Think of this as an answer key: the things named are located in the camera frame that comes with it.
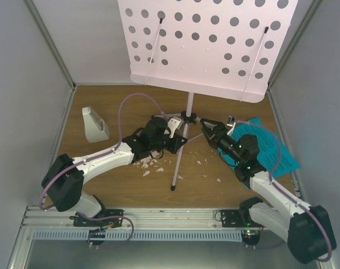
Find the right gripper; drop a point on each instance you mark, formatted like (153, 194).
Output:
(219, 131)

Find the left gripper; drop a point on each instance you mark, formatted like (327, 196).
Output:
(176, 140)

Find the blue sheet music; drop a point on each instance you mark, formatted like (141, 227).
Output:
(268, 146)
(227, 159)

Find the pink music stand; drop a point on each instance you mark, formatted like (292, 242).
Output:
(225, 49)

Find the white metronome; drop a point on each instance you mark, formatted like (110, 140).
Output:
(96, 130)

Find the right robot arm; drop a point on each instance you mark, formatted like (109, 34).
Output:
(306, 229)

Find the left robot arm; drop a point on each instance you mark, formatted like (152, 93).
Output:
(64, 181)

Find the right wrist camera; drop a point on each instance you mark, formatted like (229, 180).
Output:
(231, 125)

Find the grey slotted cable duct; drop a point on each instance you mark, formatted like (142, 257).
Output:
(142, 235)

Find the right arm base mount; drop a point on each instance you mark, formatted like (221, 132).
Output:
(250, 231)

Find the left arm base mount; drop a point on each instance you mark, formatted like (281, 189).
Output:
(107, 218)

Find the aluminium rail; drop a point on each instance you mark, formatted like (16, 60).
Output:
(143, 218)

